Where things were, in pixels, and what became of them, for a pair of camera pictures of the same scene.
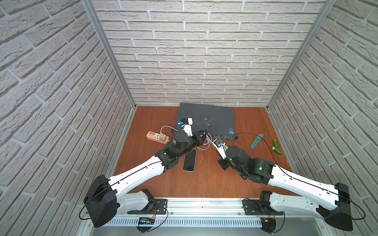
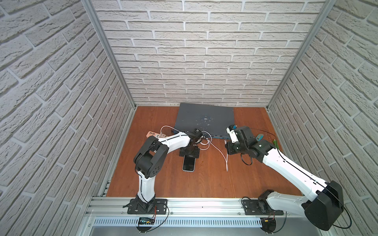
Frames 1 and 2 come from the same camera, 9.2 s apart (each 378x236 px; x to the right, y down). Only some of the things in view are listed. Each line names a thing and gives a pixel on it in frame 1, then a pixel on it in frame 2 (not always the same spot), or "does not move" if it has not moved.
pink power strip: [155, 136] does not move
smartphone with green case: [189, 162] does not move
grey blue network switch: [217, 120] does not move
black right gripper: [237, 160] → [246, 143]
